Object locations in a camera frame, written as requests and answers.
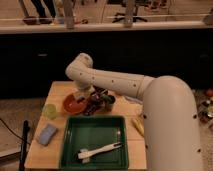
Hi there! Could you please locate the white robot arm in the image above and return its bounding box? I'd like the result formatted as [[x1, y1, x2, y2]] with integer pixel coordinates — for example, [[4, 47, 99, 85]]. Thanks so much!
[[65, 53, 203, 171]]

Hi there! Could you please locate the green plastic tray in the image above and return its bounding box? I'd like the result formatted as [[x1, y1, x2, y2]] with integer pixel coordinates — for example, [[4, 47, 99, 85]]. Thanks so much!
[[59, 116, 129, 171]]

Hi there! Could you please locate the yellow banana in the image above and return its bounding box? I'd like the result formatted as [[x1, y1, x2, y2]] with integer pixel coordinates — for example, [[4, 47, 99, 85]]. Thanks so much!
[[132, 118, 144, 136]]

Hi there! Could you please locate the yellow green cup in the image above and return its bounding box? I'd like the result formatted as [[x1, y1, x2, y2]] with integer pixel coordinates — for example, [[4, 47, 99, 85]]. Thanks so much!
[[43, 104, 57, 119]]

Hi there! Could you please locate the blue sponge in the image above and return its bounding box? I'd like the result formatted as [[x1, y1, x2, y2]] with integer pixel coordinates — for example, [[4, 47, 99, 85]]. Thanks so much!
[[37, 124, 58, 146]]

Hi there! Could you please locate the white plastic fork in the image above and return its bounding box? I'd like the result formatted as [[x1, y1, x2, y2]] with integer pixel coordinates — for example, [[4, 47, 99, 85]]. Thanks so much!
[[77, 142, 122, 159]]

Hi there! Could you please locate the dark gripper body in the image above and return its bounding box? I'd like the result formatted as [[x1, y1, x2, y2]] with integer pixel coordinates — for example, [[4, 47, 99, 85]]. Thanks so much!
[[83, 89, 116, 116]]

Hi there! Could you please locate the red orange bowl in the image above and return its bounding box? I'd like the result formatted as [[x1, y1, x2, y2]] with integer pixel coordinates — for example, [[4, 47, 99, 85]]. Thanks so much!
[[63, 94, 87, 115]]

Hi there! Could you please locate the tan eraser block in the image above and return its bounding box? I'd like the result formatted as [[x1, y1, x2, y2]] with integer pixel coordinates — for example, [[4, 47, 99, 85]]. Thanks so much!
[[73, 91, 86, 101]]

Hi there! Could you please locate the wooden table board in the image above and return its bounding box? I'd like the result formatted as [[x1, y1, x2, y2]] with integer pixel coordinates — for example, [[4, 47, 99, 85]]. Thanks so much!
[[25, 81, 147, 171]]

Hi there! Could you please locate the black pole stand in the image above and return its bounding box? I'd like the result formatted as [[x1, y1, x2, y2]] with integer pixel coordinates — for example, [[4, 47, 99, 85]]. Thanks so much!
[[19, 120, 30, 171]]

